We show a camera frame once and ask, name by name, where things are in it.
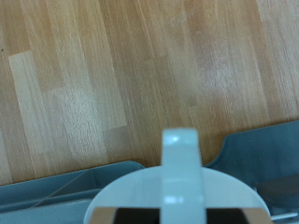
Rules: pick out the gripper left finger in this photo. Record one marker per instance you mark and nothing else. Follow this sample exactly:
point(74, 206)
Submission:
point(130, 217)

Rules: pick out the grey drain tray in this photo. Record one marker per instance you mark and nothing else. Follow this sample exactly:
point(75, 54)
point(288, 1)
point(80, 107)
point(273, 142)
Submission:
point(264, 155)

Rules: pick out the white mug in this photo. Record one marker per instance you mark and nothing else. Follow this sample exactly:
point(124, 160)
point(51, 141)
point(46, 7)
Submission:
point(180, 174)

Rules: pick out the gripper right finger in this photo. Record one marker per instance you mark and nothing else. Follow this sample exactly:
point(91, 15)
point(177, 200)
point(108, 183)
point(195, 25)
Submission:
point(236, 217)

